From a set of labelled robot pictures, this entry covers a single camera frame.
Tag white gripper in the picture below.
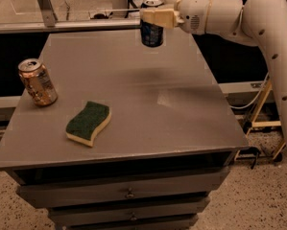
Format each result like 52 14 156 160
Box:
140 0 211 35

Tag blue pepsi can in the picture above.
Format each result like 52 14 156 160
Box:
139 0 166 48

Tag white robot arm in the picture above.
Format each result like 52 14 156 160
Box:
140 0 287 148

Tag orange soda can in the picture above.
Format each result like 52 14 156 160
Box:
18 58 58 106

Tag yellow wooden stand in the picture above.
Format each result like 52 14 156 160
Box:
235 80 285 167

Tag grey drawer cabinet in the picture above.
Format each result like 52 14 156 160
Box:
0 27 251 230

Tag green yellow sponge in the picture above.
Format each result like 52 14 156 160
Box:
65 102 111 148

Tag middle grey drawer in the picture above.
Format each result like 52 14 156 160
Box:
49 195 210 226

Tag grey drawer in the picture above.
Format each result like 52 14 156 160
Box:
17 167 229 208
49 195 210 226
55 214 199 230

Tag bottom grey drawer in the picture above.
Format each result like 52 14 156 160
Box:
55 214 199 230

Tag top grey drawer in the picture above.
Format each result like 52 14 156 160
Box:
17 167 229 208

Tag white cable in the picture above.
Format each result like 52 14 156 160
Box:
229 72 271 111

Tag metal railing frame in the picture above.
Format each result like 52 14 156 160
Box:
0 0 143 34

